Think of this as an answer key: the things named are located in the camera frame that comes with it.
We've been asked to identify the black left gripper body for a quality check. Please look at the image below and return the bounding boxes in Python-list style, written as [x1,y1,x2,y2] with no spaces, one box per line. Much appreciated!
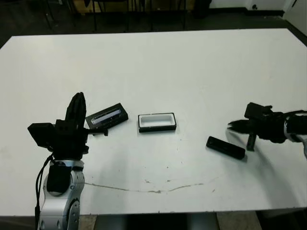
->
[51,118,109,160]

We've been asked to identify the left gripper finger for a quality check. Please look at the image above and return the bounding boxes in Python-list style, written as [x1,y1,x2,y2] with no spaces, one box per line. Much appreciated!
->
[64,92,80,129]
[75,92,87,130]

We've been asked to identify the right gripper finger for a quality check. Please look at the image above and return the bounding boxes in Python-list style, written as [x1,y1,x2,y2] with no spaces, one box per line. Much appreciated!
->
[226,119,250,127]
[227,126,250,134]

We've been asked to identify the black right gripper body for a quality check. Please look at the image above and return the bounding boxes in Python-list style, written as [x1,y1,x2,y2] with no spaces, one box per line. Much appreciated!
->
[246,112,288,152]

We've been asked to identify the small black rectangular bar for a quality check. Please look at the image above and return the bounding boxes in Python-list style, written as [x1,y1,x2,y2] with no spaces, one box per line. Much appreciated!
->
[206,136,247,161]

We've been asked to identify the black printed box lid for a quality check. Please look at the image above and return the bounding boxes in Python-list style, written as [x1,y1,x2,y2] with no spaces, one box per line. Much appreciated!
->
[85,103,129,137]

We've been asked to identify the black box with white insert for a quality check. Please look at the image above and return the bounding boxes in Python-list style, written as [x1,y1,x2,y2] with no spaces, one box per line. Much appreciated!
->
[137,111,177,134]

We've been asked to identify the black waste bin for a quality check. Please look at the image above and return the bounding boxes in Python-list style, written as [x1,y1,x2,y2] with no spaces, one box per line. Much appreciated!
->
[193,0,212,19]

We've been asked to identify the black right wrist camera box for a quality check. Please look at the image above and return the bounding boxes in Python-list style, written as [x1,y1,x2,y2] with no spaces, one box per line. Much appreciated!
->
[244,102,273,120]

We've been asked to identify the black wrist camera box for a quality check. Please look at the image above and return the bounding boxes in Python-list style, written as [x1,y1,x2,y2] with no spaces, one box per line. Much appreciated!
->
[27,122,57,147]
[244,102,273,120]

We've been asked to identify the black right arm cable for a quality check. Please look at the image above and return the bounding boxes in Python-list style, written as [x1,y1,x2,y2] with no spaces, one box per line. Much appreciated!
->
[273,109,307,118]

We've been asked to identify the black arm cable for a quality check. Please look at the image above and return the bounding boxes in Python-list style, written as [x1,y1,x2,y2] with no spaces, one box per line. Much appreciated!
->
[35,155,55,230]
[273,109,307,118]

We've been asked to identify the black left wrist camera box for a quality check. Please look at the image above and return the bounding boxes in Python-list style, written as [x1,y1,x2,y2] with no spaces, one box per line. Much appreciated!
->
[27,122,57,147]

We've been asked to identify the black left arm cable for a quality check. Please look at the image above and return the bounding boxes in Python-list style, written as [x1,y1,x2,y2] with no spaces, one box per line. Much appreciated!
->
[35,155,55,230]

